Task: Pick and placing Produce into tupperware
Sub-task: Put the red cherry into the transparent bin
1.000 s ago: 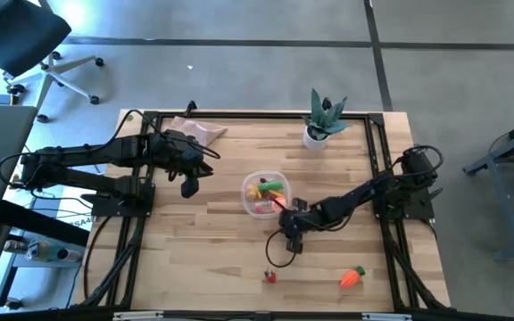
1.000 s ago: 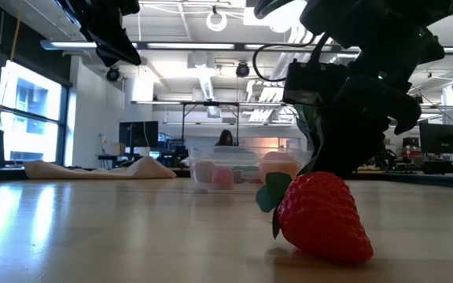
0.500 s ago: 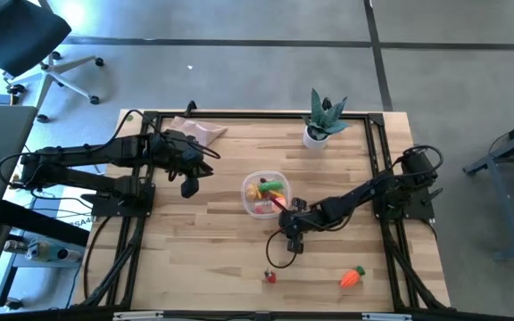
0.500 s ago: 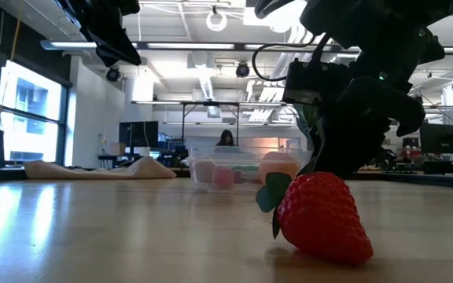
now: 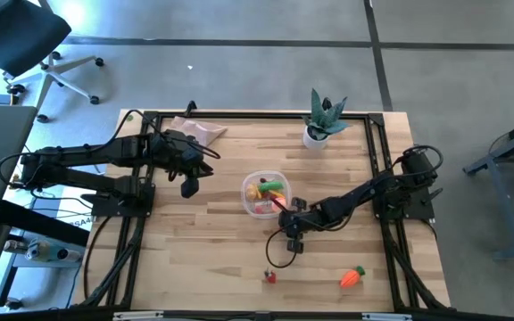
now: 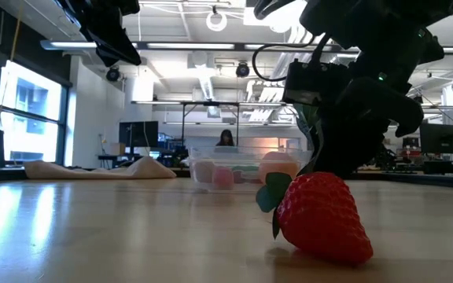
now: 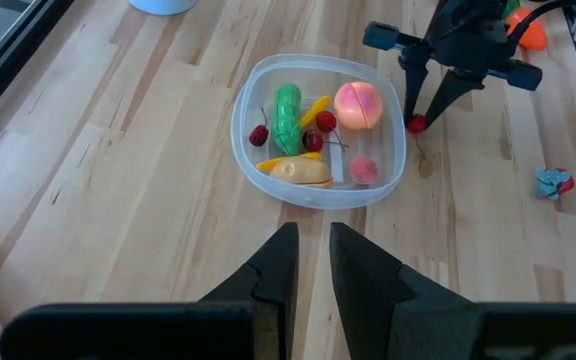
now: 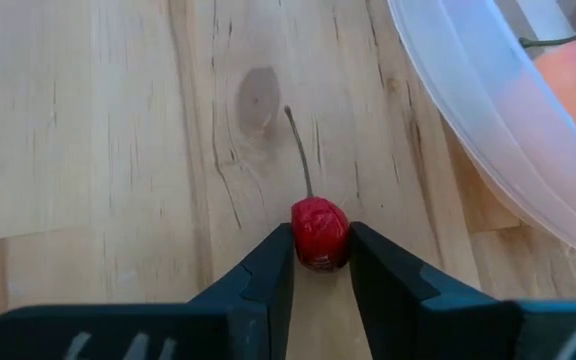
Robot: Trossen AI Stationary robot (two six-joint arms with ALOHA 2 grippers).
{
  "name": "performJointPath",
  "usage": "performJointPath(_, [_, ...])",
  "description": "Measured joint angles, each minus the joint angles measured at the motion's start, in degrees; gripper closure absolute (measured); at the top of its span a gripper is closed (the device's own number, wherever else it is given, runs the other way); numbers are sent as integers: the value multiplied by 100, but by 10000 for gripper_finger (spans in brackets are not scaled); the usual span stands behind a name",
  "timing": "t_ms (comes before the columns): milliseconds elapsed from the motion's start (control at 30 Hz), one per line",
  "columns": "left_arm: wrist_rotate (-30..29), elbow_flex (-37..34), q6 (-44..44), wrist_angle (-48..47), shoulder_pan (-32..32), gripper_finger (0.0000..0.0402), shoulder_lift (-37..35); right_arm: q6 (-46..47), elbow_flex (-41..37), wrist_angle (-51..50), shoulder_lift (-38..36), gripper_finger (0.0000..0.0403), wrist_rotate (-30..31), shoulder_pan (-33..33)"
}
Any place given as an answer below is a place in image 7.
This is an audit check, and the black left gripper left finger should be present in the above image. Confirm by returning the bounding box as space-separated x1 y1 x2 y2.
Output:
197 222 300 360

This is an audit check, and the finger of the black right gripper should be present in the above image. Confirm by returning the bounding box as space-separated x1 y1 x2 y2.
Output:
401 62 429 126
422 69 487 129

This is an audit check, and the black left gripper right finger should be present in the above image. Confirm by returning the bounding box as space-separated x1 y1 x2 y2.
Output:
329 222 484 360

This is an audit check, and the red toy cherry with stem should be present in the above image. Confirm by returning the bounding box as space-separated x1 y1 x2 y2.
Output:
248 107 271 148
406 113 428 156
315 110 348 153
301 129 351 154

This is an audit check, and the pink orange toy peach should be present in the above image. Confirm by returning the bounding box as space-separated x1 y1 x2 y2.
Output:
333 81 385 132

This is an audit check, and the orange toy carrot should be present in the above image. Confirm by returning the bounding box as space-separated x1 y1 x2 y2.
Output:
503 0 549 53

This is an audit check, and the pink toy raspberry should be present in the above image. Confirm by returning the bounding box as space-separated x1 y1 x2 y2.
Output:
350 154 380 186

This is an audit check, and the yellow toy banana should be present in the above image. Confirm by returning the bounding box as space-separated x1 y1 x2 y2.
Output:
256 151 323 174
299 95 332 131

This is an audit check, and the yellow toy potato half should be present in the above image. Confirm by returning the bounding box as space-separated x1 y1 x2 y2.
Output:
269 155 334 190

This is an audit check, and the red toy strawberry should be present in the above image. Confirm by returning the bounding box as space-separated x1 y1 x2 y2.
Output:
534 166 576 202

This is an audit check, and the clear plastic tupperware container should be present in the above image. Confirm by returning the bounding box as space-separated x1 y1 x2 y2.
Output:
230 53 408 211

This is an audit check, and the green plant in white pot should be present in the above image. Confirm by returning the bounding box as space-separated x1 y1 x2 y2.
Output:
128 0 200 17

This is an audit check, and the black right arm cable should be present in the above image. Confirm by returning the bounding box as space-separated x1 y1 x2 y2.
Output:
507 0 576 49

